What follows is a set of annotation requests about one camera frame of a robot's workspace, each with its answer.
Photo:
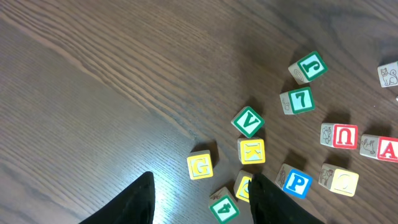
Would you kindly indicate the green V block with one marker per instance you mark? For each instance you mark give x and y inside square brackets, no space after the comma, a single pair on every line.
[248,122]

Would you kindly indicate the green Z block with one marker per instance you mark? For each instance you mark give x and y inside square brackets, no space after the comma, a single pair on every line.
[388,74]

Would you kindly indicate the green J block left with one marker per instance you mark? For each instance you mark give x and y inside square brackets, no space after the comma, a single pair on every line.
[308,68]

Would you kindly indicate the yellow C block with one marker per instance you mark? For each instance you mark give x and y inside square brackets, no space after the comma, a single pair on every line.
[241,185]

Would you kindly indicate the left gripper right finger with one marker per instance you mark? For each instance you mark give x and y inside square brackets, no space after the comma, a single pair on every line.
[270,205]

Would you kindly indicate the yellow K block left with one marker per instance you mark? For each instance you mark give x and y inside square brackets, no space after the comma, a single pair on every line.
[251,151]

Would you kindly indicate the blue P block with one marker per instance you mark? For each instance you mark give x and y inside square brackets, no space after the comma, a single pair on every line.
[293,181]

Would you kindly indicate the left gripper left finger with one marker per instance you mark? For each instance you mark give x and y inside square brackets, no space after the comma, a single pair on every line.
[134,205]

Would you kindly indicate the green 7 block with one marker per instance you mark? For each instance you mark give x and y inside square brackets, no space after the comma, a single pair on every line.
[297,101]

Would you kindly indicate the yellow O block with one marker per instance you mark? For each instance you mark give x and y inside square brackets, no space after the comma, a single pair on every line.
[338,180]

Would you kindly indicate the red A block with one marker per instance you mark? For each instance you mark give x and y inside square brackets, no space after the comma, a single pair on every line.
[379,147]

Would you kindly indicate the red U block left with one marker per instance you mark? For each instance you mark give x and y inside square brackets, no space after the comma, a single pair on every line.
[340,136]

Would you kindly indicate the yellow G block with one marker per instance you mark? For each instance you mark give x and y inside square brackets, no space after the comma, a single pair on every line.
[200,165]

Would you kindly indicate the green 4 block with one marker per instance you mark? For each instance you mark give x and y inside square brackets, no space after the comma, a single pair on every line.
[223,205]

